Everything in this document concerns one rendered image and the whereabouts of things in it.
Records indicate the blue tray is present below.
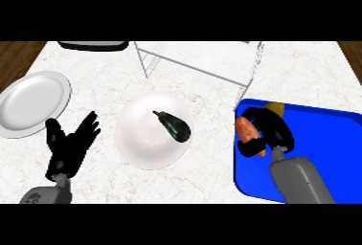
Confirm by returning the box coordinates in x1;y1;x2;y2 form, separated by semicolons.
232;98;362;205

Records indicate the orange sweet potato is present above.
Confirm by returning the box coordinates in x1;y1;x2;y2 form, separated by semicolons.
235;116;267;158

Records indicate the white oval plate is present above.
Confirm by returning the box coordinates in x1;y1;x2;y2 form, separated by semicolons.
114;91;193;170

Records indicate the dark green eggplant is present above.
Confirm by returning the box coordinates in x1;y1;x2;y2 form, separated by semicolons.
151;110;192;144

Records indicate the white wire tiered shelf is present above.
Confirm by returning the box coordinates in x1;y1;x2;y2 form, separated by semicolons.
133;40;266;106

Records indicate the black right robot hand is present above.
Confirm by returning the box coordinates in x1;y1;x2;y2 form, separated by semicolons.
236;106;295;158

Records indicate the grey round plate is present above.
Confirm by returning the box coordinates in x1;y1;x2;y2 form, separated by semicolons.
0;70;74;140

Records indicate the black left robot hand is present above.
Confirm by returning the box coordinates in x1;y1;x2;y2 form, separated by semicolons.
44;110;102;180

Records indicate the yellow vegetable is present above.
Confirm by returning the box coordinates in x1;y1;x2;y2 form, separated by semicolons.
261;101;287;119

